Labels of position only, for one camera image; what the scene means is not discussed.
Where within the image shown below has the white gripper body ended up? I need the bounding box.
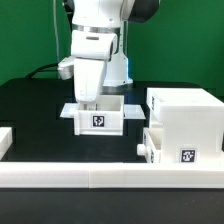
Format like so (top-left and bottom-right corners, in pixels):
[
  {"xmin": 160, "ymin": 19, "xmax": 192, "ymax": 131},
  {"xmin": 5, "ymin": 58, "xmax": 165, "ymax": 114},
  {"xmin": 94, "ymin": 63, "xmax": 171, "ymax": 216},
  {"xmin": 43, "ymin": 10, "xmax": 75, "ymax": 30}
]
[{"xmin": 71, "ymin": 30, "xmax": 117, "ymax": 104}]

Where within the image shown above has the white drawer box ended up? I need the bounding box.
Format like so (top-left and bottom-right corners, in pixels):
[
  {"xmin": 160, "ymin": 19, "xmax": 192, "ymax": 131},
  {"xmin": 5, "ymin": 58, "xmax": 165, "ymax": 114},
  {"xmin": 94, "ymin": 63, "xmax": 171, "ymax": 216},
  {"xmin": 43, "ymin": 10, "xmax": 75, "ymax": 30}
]
[
  {"xmin": 137, "ymin": 128, "xmax": 162, "ymax": 163},
  {"xmin": 74, "ymin": 95, "xmax": 124, "ymax": 136}
]

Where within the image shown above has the white front drawer box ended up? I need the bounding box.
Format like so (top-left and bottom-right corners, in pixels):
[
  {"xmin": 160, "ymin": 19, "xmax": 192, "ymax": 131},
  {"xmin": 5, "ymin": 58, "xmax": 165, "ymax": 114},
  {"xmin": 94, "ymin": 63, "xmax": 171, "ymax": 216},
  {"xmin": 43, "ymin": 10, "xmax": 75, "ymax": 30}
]
[{"xmin": 137, "ymin": 128, "xmax": 162, "ymax": 163}]

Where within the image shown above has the white drawer cabinet frame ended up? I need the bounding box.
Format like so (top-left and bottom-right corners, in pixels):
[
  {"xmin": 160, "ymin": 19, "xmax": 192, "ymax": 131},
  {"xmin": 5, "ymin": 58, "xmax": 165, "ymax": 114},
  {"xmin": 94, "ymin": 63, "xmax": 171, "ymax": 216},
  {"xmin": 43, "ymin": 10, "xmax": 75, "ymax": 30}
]
[{"xmin": 146, "ymin": 88, "xmax": 224, "ymax": 164}]

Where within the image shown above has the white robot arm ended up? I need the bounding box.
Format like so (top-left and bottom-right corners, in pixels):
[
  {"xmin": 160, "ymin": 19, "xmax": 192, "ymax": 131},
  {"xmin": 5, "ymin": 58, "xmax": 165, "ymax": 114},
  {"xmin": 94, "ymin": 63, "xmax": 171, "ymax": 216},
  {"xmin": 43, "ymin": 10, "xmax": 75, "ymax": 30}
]
[{"xmin": 71, "ymin": 0, "xmax": 160, "ymax": 104}]

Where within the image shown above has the white marker tag sheet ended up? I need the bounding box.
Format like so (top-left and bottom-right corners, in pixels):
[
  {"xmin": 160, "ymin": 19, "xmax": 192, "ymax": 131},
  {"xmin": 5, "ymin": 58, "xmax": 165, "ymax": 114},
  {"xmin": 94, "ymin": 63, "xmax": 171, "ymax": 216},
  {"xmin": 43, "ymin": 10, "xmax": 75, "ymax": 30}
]
[{"xmin": 60, "ymin": 103, "xmax": 145, "ymax": 120}]

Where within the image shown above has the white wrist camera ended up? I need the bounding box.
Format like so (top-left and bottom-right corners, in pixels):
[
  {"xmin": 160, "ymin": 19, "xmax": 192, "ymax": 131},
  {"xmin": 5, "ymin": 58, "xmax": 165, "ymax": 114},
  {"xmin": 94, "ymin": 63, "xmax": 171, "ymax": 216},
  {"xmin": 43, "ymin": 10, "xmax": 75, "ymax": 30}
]
[{"xmin": 58, "ymin": 56, "xmax": 74, "ymax": 80}]

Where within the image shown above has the black cable on stand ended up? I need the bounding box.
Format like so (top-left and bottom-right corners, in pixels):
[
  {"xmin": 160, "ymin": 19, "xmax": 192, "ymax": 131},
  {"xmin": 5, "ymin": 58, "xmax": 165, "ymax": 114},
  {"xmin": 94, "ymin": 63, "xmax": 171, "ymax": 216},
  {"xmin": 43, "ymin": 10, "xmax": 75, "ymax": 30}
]
[{"xmin": 24, "ymin": 0, "xmax": 76, "ymax": 79}]

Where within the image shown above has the grey hanging cable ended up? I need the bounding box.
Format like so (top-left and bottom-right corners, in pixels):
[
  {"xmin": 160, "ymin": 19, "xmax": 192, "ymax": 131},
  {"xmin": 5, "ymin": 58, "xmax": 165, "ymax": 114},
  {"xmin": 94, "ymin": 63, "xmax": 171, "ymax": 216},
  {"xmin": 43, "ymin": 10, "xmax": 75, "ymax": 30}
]
[{"xmin": 52, "ymin": 0, "xmax": 62, "ymax": 64}]

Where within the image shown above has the white left fence rail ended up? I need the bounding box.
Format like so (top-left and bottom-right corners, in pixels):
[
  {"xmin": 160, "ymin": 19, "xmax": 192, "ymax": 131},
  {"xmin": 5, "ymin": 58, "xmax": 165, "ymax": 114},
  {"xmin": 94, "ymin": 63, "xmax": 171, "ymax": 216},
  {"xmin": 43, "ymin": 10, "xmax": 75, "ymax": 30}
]
[{"xmin": 0, "ymin": 127, "xmax": 13, "ymax": 160}]

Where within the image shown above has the white fence rail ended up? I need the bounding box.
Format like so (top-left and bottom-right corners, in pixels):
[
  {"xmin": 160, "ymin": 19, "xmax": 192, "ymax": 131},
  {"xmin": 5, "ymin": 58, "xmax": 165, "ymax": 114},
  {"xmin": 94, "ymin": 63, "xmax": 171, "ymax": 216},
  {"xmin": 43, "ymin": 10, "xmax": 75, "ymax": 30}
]
[
  {"xmin": 0, "ymin": 127, "xmax": 13, "ymax": 160},
  {"xmin": 0, "ymin": 162, "xmax": 224, "ymax": 189}
]

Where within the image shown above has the white front fence rail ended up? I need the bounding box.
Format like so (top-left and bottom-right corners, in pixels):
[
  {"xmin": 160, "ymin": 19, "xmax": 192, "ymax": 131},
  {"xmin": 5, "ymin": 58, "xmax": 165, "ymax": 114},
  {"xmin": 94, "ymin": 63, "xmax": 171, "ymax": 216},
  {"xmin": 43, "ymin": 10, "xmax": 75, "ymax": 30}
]
[{"xmin": 0, "ymin": 162, "xmax": 224, "ymax": 189}]

